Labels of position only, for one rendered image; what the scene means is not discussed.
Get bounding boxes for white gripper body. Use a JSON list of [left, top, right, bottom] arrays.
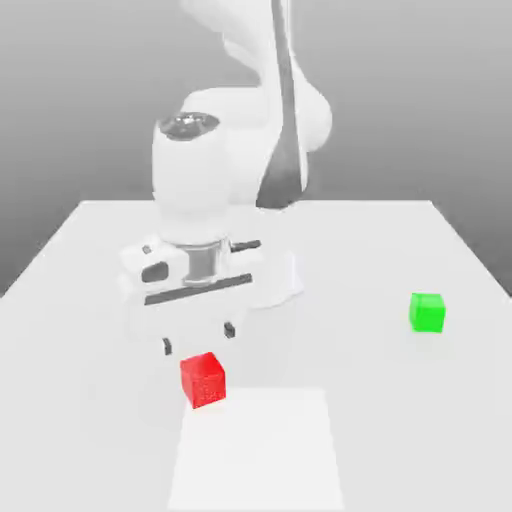
[[124, 271, 263, 344]]

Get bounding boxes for small red cube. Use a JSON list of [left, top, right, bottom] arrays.
[[179, 351, 228, 410]]

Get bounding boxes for small green cube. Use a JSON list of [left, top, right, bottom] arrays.
[[408, 292, 447, 334]]

